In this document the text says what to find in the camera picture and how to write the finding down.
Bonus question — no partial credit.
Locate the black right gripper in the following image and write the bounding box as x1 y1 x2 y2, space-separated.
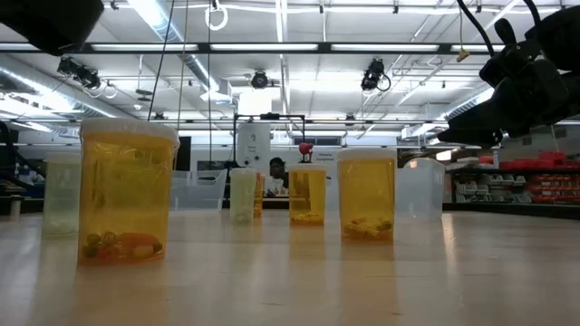
437 17 580 147

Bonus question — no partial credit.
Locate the large amber pill bottle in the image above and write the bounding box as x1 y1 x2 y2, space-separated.
77 118 181 267
288 163 328 226
336 149 399 243

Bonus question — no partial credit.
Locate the small amber pill bottle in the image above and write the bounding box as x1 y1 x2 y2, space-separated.
253 171 266 218

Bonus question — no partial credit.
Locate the small clear pill bottle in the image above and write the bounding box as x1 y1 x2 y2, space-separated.
41 152 82 240
228 167 258 225

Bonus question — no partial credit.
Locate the clear plastic bin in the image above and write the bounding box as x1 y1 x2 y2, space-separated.
395 157 447 223
170 168 229 212

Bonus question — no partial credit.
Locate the storage shelf with bins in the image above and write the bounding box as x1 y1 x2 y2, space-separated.
446 151 580 206

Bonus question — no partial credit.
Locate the person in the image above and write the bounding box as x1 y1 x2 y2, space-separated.
264 157 291 198

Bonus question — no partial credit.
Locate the white machine panel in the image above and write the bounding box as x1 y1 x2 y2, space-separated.
236 122 273 176

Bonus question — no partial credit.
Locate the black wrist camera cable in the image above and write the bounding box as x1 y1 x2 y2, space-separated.
455 0 498 58

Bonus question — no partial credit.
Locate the black ceiling-mounted camera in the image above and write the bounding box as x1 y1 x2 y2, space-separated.
250 70 271 91
56 56 103 90
360 57 392 92

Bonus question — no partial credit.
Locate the white cable loop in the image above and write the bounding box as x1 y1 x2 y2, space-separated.
203 0 229 32

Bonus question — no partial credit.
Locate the silver ventilation duct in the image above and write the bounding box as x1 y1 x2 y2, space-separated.
0 53 137 121

